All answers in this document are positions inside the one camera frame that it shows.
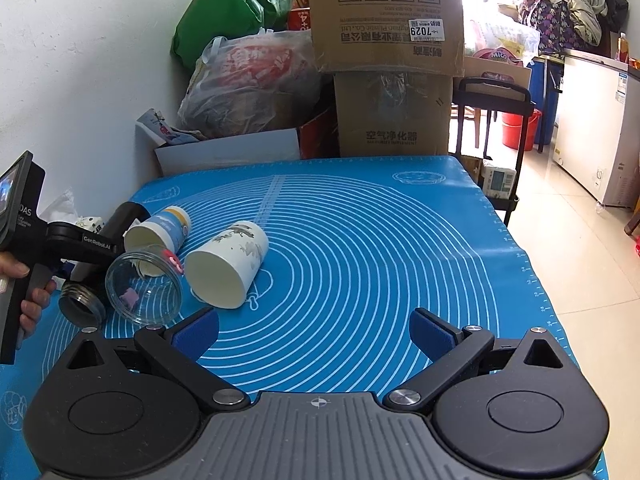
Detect clear glass jar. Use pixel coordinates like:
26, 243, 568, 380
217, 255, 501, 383
104, 245, 183, 325

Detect dark steel thermos cup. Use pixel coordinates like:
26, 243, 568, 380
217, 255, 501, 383
58, 202, 150, 328

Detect white paper cup grey print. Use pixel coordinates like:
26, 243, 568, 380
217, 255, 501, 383
183, 221, 269, 310

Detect white paper cup blue band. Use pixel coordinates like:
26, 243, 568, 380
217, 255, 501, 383
124, 206, 192, 274

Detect person's left hand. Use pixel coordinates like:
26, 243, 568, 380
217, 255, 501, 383
0, 252, 56, 338

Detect white tissue pack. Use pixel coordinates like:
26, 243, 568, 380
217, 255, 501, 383
40, 188, 105, 233

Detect blue silicone baking mat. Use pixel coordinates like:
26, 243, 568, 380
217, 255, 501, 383
0, 155, 611, 480

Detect white open cardboard box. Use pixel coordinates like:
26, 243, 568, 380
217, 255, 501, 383
134, 107, 331, 178

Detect red plastic bucket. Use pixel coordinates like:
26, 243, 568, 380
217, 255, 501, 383
501, 108, 542, 152

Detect lower cardboard box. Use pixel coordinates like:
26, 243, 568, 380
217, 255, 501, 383
334, 72, 454, 157

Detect white chest freezer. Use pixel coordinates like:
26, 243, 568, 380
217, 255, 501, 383
553, 50, 639, 209

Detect clear plastic bag red contents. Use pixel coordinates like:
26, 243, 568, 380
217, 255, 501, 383
177, 30, 328, 139

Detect green plastic bag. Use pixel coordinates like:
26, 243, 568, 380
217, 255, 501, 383
170, 0, 294, 73

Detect purple patterned bundle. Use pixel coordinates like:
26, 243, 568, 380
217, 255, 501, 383
518, 0, 597, 58

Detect large upper cardboard box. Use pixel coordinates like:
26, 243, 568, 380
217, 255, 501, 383
309, 0, 464, 77

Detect black metal trolley frame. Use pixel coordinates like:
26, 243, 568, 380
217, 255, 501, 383
451, 77, 536, 229

